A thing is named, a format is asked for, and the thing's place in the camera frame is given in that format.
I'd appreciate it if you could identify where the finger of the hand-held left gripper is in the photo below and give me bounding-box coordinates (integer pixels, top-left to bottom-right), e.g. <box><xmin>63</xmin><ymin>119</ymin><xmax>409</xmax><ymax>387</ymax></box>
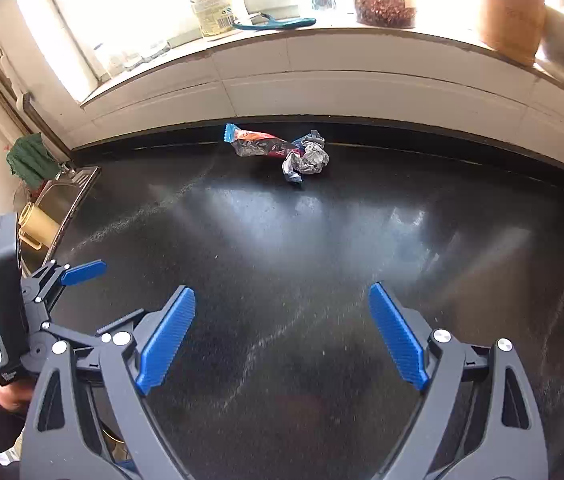
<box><xmin>22</xmin><ymin>259</ymin><xmax>107</xmax><ymax>312</ymax></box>
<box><xmin>42</xmin><ymin>307</ymin><xmax>149</xmax><ymax>350</ymax></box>

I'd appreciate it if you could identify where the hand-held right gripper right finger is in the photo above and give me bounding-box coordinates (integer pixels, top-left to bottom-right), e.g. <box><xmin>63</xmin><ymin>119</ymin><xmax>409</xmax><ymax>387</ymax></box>
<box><xmin>368</xmin><ymin>281</ymin><xmax>549</xmax><ymax>480</ymax></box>

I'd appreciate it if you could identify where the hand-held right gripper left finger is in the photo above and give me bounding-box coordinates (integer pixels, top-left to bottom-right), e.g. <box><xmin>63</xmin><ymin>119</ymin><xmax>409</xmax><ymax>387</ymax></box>
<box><xmin>19</xmin><ymin>284</ymin><xmax>197</xmax><ymax>480</ymax></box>

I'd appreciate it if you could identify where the silver foil wrapper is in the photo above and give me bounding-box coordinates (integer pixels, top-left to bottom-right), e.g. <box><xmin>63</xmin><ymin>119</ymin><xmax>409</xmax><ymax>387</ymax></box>
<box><xmin>282</xmin><ymin>130</ymin><xmax>331</xmax><ymax>184</ymax></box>

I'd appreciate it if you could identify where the orange blue snack wrapper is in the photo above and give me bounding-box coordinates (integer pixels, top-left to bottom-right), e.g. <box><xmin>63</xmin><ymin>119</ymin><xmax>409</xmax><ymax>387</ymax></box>
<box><xmin>222</xmin><ymin>124</ymin><xmax>305</xmax><ymax>158</ymax></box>

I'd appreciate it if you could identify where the person's left hand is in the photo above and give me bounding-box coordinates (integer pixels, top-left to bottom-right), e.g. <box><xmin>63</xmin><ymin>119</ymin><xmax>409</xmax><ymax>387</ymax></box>
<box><xmin>0</xmin><ymin>367</ymin><xmax>35</xmax><ymax>415</ymax></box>

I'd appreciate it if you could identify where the yellow plastic mug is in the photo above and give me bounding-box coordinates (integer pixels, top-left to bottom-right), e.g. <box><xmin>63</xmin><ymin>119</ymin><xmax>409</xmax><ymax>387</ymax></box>
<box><xmin>18</xmin><ymin>203</ymin><xmax>60</xmax><ymax>251</ymax></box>

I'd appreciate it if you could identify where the steel sink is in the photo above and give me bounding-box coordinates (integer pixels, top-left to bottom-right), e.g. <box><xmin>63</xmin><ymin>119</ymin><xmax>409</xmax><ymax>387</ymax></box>
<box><xmin>16</xmin><ymin>164</ymin><xmax>102</xmax><ymax>266</ymax></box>

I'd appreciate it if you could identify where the green cloth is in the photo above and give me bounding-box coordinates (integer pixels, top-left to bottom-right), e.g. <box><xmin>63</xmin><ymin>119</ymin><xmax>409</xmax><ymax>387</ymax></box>
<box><xmin>6</xmin><ymin>132</ymin><xmax>55</xmax><ymax>191</ymax></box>

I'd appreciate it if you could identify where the clear glass container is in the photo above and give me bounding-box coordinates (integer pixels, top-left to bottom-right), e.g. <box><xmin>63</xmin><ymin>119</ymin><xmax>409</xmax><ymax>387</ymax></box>
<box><xmin>96</xmin><ymin>37</ymin><xmax>173</xmax><ymax>73</ymax></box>

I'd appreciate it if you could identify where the plastic bottle with label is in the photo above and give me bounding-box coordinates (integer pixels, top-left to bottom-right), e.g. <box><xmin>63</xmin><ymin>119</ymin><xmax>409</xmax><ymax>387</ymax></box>
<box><xmin>191</xmin><ymin>0</ymin><xmax>235</xmax><ymax>38</ymax></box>

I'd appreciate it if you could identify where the teal peeler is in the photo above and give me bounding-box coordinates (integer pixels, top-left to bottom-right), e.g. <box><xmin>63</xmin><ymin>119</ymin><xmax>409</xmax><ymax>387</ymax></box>
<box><xmin>232</xmin><ymin>12</ymin><xmax>317</xmax><ymax>31</ymax></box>

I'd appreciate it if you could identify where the jar of red-brown food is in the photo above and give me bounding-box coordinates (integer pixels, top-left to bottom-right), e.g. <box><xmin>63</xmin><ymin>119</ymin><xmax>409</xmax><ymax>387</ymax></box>
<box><xmin>353</xmin><ymin>0</ymin><xmax>417</xmax><ymax>28</ymax></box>

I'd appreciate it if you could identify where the white ceramic vessel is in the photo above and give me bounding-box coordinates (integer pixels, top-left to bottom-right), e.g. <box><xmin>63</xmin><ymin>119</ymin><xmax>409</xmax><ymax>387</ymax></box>
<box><xmin>534</xmin><ymin>0</ymin><xmax>564</xmax><ymax>88</ymax></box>

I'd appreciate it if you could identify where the brown paper bag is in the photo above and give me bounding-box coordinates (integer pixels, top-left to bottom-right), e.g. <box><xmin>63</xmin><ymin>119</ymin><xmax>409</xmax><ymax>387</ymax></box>
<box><xmin>478</xmin><ymin>0</ymin><xmax>547</xmax><ymax>67</ymax></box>

